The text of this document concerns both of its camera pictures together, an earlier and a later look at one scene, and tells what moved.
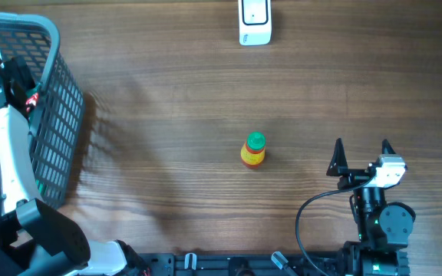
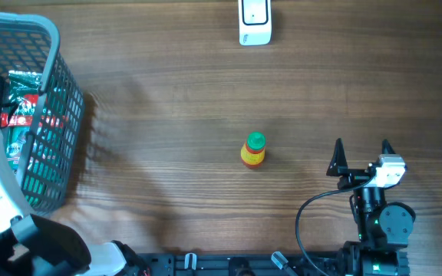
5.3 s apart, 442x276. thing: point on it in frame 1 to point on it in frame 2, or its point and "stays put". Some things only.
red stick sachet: x=32 y=100 to x=45 y=121
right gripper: x=338 y=167 stays put
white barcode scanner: x=255 y=22 stays put
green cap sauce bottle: x=253 y=151 stays put
